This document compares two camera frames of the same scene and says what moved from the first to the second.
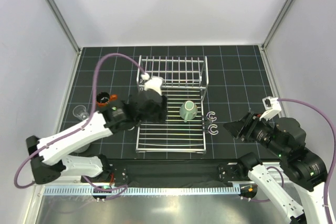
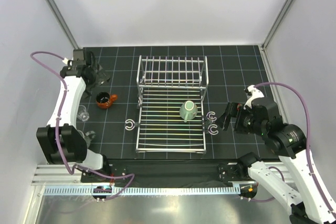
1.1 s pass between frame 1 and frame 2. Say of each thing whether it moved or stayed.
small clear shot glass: stayed
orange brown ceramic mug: stayed
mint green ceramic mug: stayed
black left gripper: moved
